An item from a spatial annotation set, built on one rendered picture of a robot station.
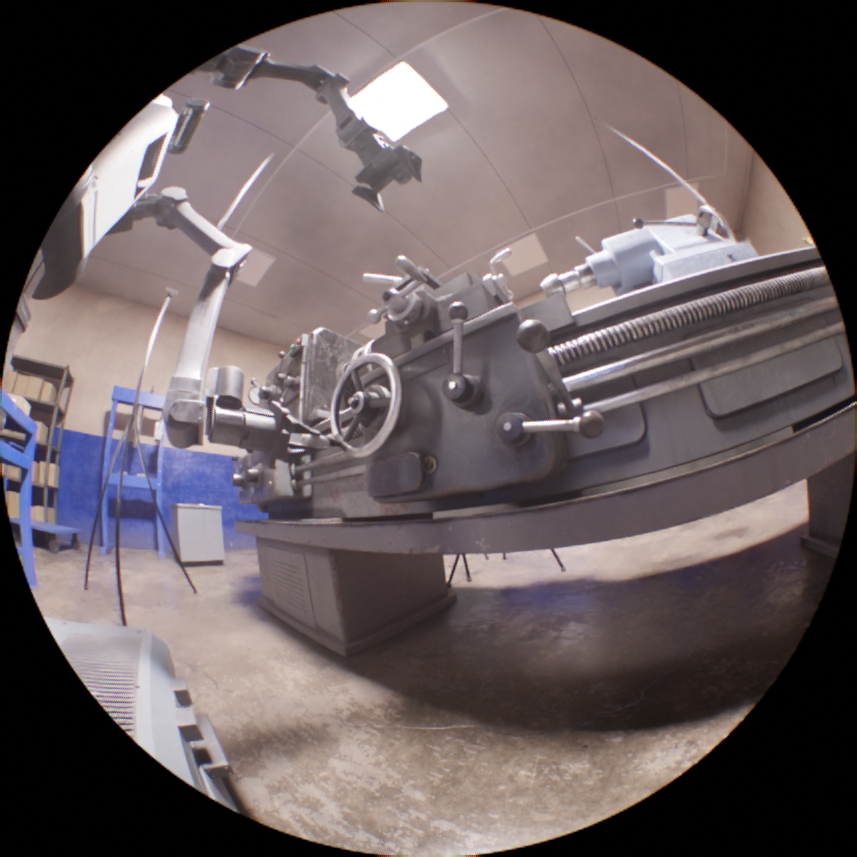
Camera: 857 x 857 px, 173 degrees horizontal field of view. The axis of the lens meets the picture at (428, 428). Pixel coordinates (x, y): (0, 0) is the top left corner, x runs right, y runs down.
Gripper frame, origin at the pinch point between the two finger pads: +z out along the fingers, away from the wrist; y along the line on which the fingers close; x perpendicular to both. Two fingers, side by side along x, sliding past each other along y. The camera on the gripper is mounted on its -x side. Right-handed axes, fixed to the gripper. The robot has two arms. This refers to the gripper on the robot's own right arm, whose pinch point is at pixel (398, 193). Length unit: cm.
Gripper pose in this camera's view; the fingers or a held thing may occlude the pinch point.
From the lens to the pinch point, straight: 59.9
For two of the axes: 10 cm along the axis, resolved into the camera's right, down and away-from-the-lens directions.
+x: -5.0, 3.6, -7.9
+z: 4.2, 9.0, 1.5
